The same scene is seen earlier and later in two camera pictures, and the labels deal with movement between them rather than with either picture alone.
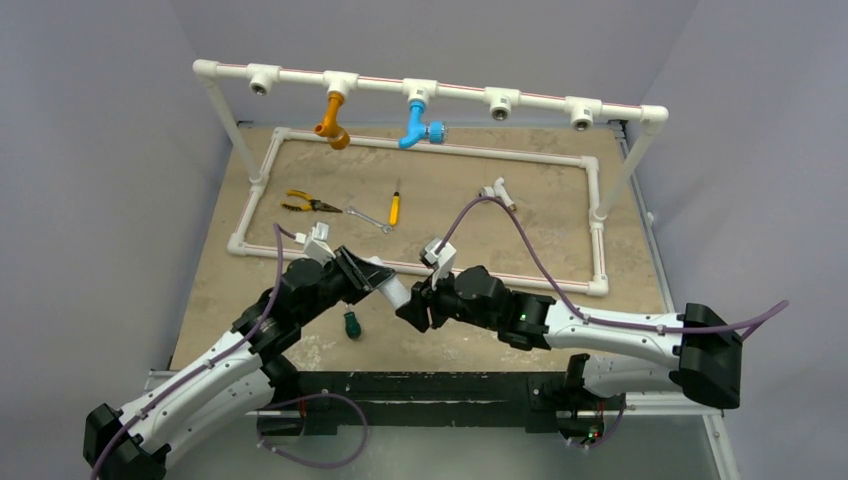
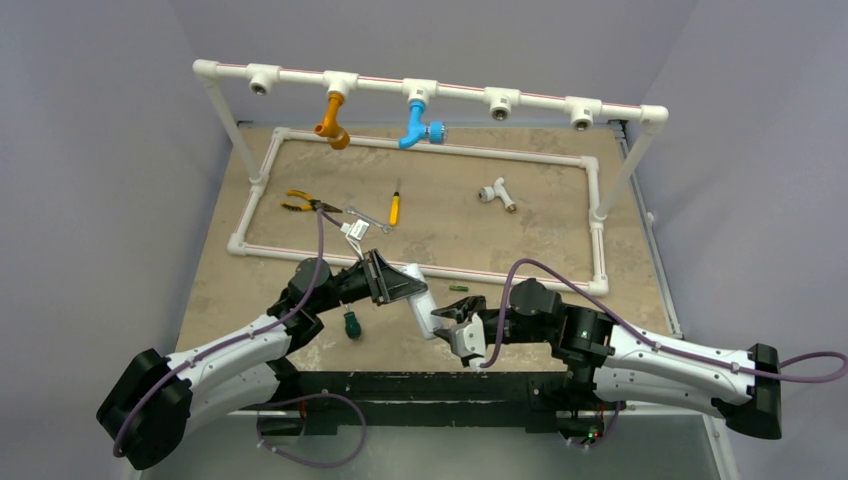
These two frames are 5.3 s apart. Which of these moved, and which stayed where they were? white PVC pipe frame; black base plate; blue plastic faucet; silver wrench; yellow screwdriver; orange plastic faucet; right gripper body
Moved: right gripper body
Stayed: white PVC pipe frame; silver wrench; yellow screwdriver; blue plastic faucet; black base plate; orange plastic faucet
